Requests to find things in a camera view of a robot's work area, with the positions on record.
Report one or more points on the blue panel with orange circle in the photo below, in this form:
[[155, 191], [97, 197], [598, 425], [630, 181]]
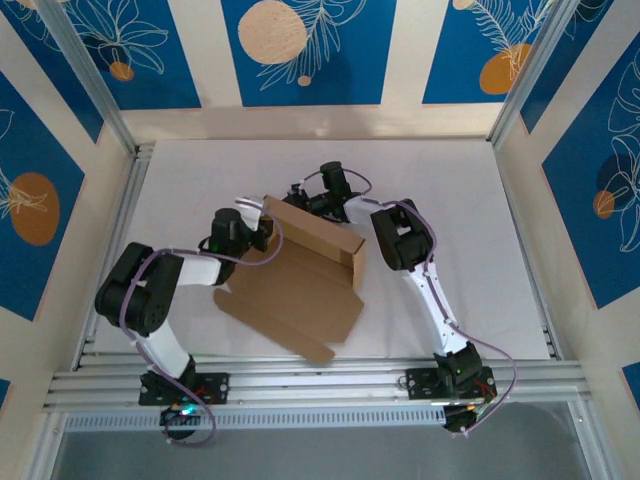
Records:
[[590, 225], [460, 50], [30, 140]]

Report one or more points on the brown cardboard box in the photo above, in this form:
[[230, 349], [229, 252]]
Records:
[[300, 290]]

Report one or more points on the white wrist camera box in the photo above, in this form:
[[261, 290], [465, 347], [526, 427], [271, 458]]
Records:
[[298, 188], [250, 207]]

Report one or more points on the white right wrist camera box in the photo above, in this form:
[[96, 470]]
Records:
[[298, 188]]

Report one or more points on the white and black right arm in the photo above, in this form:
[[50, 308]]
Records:
[[405, 240]]

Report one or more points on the blue panel with beige circle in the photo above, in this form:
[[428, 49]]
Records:
[[325, 75]]

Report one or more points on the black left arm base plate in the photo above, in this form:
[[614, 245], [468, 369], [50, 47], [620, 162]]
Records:
[[215, 387]]

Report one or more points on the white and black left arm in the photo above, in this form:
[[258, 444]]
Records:
[[135, 300]]

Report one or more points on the blue flower print wall panel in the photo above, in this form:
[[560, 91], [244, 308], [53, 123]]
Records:
[[60, 65], [590, 60], [150, 80]]

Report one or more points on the grey metal panel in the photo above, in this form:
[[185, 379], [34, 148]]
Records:
[[325, 455]]

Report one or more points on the aluminium corner upright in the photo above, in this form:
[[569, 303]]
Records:
[[45, 450], [597, 445]]

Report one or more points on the aluminium side rail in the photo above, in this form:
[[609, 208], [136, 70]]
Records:
[[506, 175], [127, 200]]

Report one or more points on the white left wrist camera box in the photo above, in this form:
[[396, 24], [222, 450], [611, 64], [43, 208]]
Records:
[[250, 207]]

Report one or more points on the aluminium frame cross rail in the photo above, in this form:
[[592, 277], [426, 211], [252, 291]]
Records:
[[325, 380]]

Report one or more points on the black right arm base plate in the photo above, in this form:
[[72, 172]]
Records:
[[420, 385]]

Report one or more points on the aluminium frame post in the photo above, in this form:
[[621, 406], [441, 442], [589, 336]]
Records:
[[545, 65], [90, 75]]

